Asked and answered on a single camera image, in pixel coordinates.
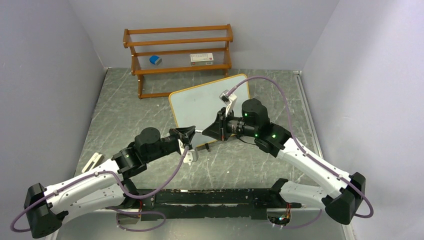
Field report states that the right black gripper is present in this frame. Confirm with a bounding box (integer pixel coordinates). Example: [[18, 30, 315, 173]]
[[202, 107, 258, 142]]

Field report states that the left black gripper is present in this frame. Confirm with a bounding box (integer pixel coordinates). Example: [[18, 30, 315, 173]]
[[144, 125, 195, 161]]

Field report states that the whiteboard with yellow frame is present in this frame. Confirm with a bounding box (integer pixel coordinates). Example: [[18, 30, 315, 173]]
[[168, 74, 247, 130]]

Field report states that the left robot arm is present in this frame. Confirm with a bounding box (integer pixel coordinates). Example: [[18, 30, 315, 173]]
[[24, 126, 196, 239]]

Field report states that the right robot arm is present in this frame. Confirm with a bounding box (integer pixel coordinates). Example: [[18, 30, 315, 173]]
[[201, 98, 366, 225]]

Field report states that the blue whiteboard eraser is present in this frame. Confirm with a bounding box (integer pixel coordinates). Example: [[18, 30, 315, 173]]
[[149, 55, 162, 66]]

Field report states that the white cardboard box red label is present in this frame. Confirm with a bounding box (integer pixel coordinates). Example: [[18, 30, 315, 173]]
[[189, 53, 214, 66]]

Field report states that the wooden two-tier shelf rack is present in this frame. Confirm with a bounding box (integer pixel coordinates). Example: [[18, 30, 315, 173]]
[[122, 24, 234, 99]]

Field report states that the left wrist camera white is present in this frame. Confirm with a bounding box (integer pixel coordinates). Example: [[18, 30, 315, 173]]
[[178, 139, 199, 165]]

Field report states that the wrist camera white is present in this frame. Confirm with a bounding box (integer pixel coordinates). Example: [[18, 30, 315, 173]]
[[219, 90, 237, 117], [178, 139, 199, 165]]

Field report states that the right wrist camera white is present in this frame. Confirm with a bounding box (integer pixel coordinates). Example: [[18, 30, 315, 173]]
[[219, 90, 237, 117]]

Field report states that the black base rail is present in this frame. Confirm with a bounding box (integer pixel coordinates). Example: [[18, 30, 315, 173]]
[[123, 188, 302, 220]]

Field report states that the aluminium frame rail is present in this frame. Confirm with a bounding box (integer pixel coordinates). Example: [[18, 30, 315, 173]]
[[52, 187, 349, 213]]

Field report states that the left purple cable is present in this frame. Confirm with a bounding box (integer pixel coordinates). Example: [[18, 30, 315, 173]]
[[9, 145, 190, 233]]

